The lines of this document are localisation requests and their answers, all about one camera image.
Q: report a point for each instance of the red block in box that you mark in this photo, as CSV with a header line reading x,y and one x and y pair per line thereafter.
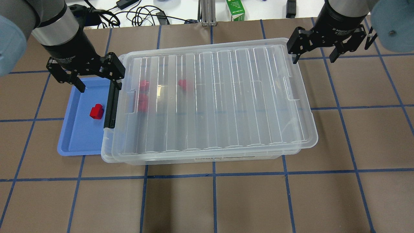
x,y
144,85
185,85
143,103

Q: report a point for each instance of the clear plastic box lid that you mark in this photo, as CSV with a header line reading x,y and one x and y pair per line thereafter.
x,y
213,97

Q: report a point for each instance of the black power adapter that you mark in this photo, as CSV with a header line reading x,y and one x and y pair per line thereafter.
x,y
123,4

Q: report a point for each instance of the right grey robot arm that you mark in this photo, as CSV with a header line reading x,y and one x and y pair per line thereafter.
x,y
345,24

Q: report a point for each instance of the aluminium frame post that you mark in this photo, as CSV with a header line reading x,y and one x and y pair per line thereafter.
x,y
207,13

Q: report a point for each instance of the blue plastic tray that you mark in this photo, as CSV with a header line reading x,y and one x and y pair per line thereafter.
x,y
81,134

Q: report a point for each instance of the red block from tray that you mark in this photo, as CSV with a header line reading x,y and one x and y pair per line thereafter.
x,y
97,112

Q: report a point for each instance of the clear plastic storage box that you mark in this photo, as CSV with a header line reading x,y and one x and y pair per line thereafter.
x,y
129,155

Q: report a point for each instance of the green white carton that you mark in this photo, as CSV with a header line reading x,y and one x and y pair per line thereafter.
x,y
235,10

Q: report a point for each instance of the black device on table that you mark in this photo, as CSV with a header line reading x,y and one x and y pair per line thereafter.
x,y
291,8

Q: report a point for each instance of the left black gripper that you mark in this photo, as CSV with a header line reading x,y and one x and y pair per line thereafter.
x,y
70,50

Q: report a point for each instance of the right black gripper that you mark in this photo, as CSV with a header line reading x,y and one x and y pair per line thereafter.
x,y
336,23

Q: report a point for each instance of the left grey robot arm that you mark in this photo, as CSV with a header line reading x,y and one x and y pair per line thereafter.
x,y
54,26

